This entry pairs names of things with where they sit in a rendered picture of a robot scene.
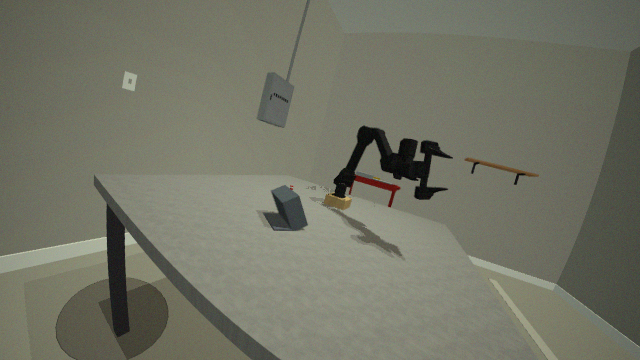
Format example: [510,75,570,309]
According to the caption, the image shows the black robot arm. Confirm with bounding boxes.
[332,125,418,198]

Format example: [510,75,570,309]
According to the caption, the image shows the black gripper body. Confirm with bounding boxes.
[413,140,439,200]

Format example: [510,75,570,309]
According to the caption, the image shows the grey sloped panel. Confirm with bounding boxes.
[263,185,308,231]

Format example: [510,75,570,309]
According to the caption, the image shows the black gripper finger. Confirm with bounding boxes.
[421,187,448,196]
[426,144,453,159]

